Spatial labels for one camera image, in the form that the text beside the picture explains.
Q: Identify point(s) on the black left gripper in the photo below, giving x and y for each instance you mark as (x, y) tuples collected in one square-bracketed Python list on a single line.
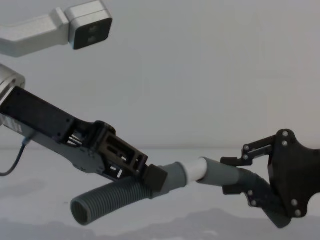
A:
[(42, 117)]

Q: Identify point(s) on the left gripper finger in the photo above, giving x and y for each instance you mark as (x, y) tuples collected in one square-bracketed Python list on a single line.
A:
[(115, 174), (130, 155)]

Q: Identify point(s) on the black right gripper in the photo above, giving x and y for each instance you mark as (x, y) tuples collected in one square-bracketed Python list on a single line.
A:
[(292, 172)]

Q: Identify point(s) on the white plastic tube connector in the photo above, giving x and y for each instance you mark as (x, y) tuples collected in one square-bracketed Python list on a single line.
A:
[(197, 170)]

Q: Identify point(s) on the white table cloth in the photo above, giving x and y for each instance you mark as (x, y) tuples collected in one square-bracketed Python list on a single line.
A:
[(50, 180)]

